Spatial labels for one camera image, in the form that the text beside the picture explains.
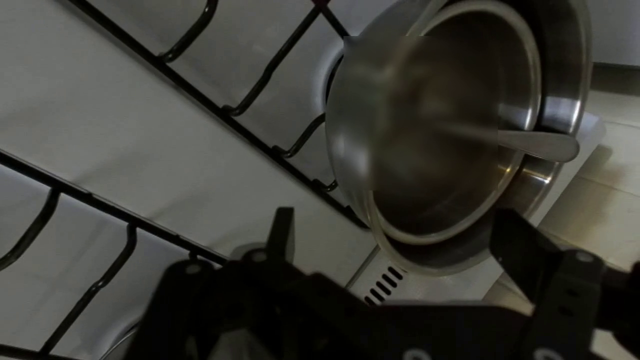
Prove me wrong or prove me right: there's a silver metal bowl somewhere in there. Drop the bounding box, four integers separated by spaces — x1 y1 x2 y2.
323 0 595 276

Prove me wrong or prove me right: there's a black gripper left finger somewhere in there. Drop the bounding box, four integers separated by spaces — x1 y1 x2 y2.
126 205 316 360

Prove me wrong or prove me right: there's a white gas stove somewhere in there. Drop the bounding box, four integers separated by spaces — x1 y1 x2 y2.
0 0 640 360

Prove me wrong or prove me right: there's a black cast iron stove grate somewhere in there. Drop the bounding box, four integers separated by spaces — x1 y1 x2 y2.
65 0 367 228
0 150 227 360

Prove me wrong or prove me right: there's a silver metal spoon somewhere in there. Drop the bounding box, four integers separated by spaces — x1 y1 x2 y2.
427 117 579 163

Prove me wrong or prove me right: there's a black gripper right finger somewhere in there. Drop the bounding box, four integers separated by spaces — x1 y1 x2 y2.
488 207 609 360

